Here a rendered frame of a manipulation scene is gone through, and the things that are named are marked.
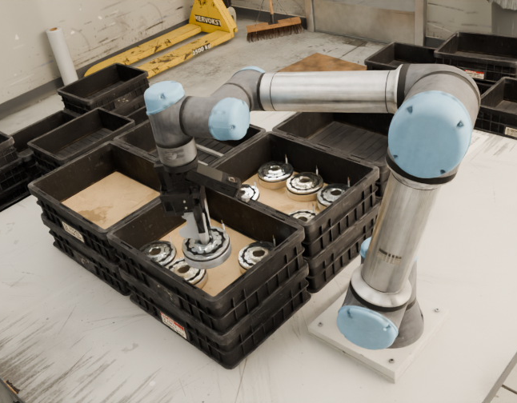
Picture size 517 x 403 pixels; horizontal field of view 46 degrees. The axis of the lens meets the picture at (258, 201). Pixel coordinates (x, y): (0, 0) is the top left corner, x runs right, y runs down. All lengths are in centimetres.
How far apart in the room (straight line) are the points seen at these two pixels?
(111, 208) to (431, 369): 98
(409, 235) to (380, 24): 386
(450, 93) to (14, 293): 132
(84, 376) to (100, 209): 51
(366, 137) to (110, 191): 80
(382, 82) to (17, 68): 399
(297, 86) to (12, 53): 383
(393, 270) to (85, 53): 426
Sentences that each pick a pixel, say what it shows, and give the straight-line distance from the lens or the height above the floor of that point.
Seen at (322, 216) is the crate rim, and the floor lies 93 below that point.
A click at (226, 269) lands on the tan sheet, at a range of 147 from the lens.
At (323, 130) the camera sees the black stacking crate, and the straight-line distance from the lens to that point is 198.
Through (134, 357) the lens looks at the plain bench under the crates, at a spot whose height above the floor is 70.
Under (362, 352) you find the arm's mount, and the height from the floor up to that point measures 74.
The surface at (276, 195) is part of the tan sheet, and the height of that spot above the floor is 83.
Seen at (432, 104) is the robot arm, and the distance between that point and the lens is 92.
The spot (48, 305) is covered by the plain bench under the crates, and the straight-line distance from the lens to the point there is 176.
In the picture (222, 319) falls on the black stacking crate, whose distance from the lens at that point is 131.
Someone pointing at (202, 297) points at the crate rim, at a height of 93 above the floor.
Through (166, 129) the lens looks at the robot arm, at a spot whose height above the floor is 128.
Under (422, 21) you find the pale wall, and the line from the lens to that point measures 462.
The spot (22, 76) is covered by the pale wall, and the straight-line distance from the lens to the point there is 489.
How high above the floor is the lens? 179
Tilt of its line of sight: 35 degrees down
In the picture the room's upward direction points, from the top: 9 degrees counter-clockwise
